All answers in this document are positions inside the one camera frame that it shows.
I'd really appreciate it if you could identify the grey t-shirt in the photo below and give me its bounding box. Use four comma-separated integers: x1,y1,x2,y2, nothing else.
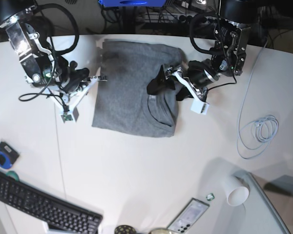
92,40,183,137

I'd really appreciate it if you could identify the small green white chip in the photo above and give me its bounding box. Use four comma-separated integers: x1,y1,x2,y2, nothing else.
206,193,215,201

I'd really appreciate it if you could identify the black power strip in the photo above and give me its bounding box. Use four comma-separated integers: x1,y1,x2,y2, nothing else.
136,12,195,23

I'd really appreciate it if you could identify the white coiled cable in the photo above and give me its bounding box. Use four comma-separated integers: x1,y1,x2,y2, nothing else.
236,36,279,160

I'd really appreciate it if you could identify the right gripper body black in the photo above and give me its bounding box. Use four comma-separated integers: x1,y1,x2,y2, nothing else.
60,61,90,94

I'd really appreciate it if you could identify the black gold dotted lid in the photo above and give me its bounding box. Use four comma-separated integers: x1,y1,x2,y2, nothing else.
114,225,137,234

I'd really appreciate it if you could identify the blue box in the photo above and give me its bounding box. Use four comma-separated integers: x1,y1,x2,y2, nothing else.
98,0,166,7

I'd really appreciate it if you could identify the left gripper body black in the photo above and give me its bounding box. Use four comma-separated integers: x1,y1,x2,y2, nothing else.
187,59,219,89

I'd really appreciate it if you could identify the black keyboard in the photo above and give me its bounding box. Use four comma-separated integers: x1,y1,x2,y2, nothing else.
0,172,103,234

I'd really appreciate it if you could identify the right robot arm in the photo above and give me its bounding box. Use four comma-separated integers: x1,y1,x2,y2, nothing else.
0,0,91,98

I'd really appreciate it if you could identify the gold round tin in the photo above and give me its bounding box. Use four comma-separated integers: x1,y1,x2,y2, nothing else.
149,228,172,234

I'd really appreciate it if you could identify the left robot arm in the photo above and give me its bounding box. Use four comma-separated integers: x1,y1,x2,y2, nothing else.
146,0,257,102

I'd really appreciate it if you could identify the smartphone clear case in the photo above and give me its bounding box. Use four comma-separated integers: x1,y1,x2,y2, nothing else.
167,198,209,234

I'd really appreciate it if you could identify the blue black tape measure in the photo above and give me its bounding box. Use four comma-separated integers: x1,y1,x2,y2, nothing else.
0,141,20,170

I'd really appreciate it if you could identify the white paper cup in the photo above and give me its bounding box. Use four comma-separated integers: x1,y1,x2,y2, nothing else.
222,176,250,207

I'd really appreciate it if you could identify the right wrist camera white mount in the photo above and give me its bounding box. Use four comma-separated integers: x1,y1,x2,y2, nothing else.
44,76,107,123

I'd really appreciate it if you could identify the green tape roll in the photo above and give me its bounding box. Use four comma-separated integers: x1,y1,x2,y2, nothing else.
5,171,20,182

